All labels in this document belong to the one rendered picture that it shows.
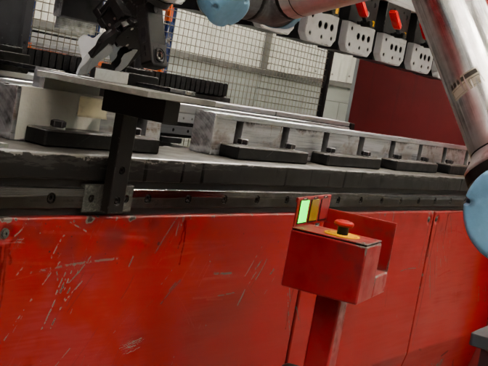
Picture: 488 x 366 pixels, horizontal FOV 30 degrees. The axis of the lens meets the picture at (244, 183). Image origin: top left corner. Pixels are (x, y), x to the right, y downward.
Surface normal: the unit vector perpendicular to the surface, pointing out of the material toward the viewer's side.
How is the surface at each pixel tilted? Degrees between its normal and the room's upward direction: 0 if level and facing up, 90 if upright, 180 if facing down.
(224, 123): 90
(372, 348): 90
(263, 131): 90
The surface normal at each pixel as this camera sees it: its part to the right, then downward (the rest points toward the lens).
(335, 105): -0.52, 0.00
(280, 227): 0.80, 0.20
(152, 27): 0.83, -0.15
